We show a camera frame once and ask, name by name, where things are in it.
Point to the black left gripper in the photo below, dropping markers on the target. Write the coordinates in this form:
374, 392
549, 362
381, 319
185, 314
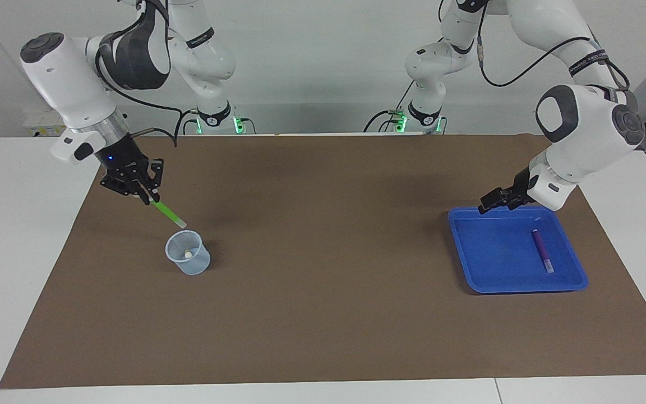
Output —
524, 191

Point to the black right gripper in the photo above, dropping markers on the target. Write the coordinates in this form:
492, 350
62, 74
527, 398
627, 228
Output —
121, 157

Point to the green pen white cap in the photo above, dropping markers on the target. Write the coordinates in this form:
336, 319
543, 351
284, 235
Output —
169, 213

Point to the purple pen white cap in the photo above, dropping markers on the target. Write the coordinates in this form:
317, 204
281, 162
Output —
541, 252

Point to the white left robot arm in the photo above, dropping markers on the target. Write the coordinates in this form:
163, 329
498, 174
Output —
581, 123

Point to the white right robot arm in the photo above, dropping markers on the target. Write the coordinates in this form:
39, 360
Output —
70, 84

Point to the blue plastic tray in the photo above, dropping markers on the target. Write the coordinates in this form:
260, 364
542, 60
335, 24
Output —
497, 252

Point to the translucent plastic cup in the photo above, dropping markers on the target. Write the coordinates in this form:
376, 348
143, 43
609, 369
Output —
194, 266

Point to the white power strip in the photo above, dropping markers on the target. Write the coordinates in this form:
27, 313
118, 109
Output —
34, 130

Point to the brown table mat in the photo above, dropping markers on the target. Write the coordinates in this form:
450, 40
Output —
323, 280

